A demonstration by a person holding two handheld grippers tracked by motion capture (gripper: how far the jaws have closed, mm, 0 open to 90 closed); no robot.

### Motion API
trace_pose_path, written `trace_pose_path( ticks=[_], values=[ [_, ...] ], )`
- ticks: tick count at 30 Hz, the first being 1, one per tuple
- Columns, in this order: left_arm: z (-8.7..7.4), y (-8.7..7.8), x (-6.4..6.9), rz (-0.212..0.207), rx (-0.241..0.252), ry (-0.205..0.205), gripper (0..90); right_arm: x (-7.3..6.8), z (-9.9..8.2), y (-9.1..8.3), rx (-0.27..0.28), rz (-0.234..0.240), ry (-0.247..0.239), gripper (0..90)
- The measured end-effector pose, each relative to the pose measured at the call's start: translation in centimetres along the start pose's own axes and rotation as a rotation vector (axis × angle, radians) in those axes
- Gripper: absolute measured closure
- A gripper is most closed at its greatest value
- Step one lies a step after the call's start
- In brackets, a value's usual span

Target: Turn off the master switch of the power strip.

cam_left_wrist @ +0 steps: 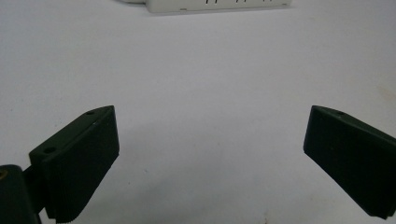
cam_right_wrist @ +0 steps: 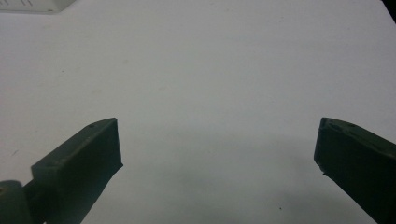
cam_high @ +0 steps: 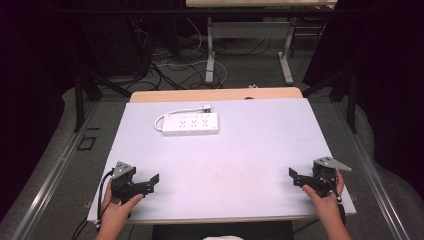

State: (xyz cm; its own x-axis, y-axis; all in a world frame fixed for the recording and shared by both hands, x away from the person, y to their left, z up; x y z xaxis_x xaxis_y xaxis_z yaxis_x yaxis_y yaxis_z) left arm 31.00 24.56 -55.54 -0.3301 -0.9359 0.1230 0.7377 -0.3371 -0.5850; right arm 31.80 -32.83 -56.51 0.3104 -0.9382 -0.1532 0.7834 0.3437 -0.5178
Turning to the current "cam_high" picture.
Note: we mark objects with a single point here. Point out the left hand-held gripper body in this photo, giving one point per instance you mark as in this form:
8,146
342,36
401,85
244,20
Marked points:
122,181

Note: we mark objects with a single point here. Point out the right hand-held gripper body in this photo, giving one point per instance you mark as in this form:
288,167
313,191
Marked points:
325,178

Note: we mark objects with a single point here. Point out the person's right hand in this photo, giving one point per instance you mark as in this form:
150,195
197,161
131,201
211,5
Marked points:
328,206

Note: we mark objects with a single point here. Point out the person's left hand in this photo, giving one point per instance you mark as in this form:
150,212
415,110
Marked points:
115,213

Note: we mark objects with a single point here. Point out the white table cover sheet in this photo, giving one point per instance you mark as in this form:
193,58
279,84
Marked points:
233,156

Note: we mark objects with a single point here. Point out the white power strip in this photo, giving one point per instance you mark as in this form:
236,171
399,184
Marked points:
191,125

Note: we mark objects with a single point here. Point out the black metal stand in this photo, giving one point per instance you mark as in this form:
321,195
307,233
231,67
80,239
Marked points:
350,100
80,100

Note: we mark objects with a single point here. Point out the white power plug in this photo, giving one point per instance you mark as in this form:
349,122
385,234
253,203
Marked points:
207,107

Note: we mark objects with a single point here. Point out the white-legged desk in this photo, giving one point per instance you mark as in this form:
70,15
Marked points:
250,30

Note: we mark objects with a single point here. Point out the aluminium floor rail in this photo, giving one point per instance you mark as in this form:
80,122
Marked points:
373,180
50,180

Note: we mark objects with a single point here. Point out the black floor socket frame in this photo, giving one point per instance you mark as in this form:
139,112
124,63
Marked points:
86,143

